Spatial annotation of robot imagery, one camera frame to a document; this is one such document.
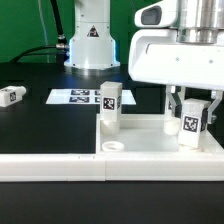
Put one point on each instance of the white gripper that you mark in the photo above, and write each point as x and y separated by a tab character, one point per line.
156	57

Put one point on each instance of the white L-shaped fence wall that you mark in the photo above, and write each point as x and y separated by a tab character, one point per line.
112	167

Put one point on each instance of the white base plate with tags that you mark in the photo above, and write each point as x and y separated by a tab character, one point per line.
74	96

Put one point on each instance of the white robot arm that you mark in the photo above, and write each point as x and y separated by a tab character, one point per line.
93	48

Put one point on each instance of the white square tabletop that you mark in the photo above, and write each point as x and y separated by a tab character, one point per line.
144	134

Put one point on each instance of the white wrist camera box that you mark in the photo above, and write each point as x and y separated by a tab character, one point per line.
158	15

